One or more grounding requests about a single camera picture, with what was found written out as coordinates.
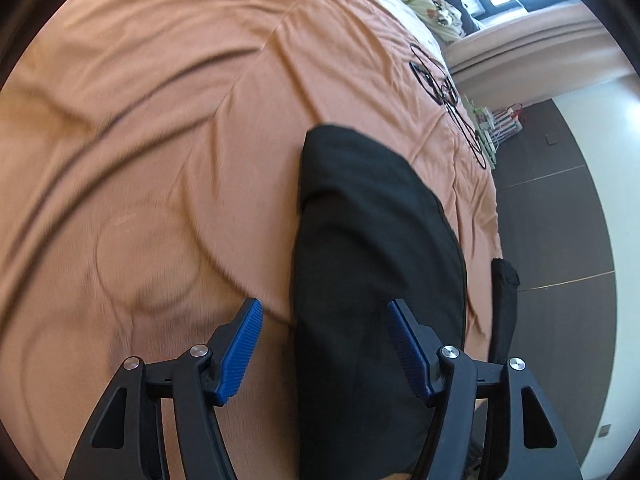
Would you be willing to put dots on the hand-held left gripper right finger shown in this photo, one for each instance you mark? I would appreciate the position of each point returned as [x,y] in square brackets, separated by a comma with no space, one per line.
[407,345]

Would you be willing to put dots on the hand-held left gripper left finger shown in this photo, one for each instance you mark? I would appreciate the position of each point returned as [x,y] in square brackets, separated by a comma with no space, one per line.
[240,345]

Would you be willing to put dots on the black pants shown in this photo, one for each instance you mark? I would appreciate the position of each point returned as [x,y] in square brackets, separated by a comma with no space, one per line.
[360,260]

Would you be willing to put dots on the folded black garment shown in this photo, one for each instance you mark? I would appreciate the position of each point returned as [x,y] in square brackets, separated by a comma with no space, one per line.
[502,305]

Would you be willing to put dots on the orange blanket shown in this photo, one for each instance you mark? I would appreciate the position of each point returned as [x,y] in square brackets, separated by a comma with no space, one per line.
[150,135]

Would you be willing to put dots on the pale green nightstand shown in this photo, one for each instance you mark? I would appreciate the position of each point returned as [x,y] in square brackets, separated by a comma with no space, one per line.
[482,125]

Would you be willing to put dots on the black framed phone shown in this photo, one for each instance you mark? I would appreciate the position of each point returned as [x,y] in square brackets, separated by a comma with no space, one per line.
[422,79]

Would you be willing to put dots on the pink curtain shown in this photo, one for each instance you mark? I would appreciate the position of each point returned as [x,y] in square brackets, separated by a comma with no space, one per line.
[525,45]

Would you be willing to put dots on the bear printed cushion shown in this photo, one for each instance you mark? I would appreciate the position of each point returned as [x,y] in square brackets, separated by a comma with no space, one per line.
[415,2]

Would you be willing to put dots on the wall socket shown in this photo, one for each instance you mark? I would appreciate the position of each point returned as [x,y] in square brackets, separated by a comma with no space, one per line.
[605,430]

